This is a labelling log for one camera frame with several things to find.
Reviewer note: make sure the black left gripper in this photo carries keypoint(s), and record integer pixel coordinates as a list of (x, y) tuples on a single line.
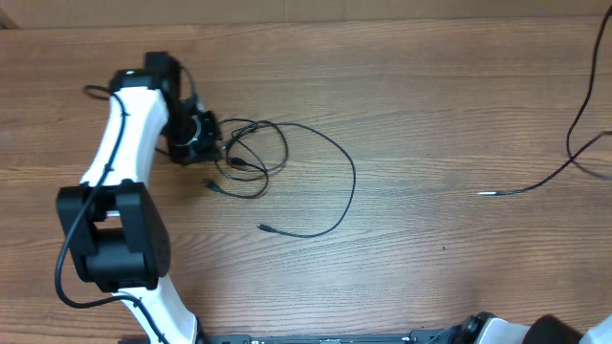
[(208, 150)]

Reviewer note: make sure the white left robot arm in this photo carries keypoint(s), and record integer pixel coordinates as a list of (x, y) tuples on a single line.
[(116, 246)]

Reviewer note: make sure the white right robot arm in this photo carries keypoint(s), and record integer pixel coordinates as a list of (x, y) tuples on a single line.
[(485, 328)]

